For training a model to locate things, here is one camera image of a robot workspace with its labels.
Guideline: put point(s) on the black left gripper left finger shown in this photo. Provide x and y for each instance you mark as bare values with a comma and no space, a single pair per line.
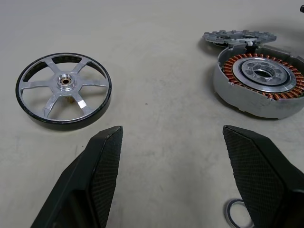
95,185

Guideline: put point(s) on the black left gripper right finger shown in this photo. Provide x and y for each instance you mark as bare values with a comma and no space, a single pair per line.
266,180

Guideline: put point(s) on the black-rimmed silver spoked rotor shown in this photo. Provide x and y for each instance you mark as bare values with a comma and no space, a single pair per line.
66,82

